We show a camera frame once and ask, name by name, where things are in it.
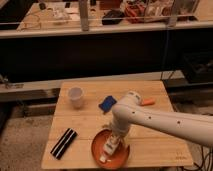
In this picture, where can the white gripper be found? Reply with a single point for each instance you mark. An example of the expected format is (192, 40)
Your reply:
(119, 130)

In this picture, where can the white plastic bottle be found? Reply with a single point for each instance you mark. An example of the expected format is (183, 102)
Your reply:
(109, 148)

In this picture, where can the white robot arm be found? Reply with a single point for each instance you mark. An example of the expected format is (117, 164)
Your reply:
(192, 127)

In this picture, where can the orange ceramic bowl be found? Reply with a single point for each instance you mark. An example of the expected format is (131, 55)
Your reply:
(117, 160)

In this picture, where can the blue sponge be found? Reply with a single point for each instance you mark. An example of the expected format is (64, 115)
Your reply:
(107, 104)

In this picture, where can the orange carrot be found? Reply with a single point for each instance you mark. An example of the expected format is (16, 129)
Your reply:
(147, 102)

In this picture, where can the black striped rectangular block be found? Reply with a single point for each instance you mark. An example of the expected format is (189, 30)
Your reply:
(63, 143)

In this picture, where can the white cup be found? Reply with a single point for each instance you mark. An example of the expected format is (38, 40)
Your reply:
(75, 95)

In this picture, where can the black crate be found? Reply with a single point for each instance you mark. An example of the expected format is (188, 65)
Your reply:
(198, 67)

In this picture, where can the black bag on bench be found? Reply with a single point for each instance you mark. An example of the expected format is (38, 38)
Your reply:
(112, 17)

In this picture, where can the red cloth on bench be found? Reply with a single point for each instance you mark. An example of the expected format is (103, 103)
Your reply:
(134, 13)

